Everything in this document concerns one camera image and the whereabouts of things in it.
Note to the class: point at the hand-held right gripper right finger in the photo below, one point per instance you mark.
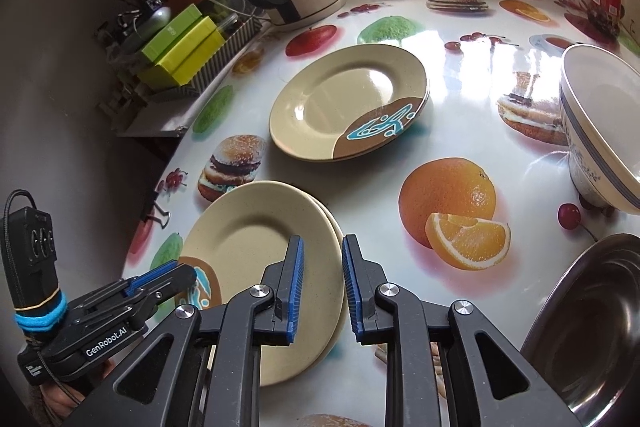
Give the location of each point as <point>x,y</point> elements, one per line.
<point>350,292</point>

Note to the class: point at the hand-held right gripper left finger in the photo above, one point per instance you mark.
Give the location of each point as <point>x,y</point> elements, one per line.
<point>295,287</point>

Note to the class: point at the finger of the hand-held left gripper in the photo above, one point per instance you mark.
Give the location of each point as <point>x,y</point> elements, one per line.
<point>115,319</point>
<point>150,278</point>

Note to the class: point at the white bowl with blue rim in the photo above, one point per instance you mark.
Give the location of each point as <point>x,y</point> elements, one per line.
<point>600,97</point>

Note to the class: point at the person's left hand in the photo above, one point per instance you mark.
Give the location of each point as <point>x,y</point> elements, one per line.
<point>60,402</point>

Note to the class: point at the black binder clip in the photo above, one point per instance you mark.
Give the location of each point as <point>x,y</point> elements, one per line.
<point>160,209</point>

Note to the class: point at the striped storage basket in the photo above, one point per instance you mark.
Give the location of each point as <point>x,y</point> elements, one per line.
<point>220,62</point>

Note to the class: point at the yellow-green box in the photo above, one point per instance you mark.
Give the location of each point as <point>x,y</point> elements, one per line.
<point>192,52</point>

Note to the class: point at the green box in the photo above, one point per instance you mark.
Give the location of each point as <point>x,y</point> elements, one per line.
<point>172,29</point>

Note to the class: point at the stainless steel bowl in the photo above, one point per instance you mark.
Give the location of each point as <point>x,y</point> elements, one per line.
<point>600,307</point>

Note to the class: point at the grey oval device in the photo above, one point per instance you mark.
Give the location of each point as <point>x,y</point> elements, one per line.
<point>157,18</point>

